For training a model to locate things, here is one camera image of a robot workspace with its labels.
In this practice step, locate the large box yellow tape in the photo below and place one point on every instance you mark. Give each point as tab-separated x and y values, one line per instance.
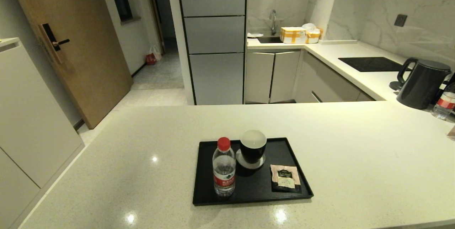
292	35

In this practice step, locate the pink oolong tea packet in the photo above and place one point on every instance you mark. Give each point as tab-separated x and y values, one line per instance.
284	179

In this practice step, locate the red bag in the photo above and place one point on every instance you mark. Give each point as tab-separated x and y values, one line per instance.
150	59

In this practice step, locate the black electric kettle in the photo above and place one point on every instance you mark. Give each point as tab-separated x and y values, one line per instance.
423	86

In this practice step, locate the black rectangular serving tray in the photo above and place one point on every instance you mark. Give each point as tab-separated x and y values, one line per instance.
256	190

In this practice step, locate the grey counter drawer cabinet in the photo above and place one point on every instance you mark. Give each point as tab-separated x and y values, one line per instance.
327	83

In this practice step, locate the chrome sink faucet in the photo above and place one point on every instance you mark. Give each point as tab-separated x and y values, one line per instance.
273	26

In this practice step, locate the small box yellow tape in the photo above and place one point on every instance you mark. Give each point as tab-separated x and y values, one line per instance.
313	36

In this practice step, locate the grey sink cabinet door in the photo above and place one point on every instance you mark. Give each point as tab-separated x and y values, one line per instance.
258	78
285	76

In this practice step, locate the white saucer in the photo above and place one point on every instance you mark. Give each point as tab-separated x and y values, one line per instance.
249	166

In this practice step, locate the clear water bottle red label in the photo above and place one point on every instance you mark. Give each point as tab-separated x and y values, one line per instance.
224	172
444	104

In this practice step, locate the white cloth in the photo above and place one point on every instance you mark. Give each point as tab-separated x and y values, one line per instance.
254	35

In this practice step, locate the white storage cabinet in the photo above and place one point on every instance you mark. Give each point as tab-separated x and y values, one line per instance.
32	115

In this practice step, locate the black induction cooktop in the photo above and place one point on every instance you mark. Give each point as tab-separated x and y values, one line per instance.
373	64

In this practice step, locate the tall grey refrigerator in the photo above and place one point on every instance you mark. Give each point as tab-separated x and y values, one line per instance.
213	62

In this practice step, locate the black cup white inside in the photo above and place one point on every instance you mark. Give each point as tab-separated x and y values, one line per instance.
252	150

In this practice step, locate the dark kitchen sink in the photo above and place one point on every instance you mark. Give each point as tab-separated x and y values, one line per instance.
269	39

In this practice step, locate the dark wall socket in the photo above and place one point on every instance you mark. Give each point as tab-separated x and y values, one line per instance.
400	20

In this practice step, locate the wooden door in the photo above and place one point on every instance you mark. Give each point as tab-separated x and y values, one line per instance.
89	62

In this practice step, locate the white crumpled plastic bag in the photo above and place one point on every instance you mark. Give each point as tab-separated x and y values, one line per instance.
308	26

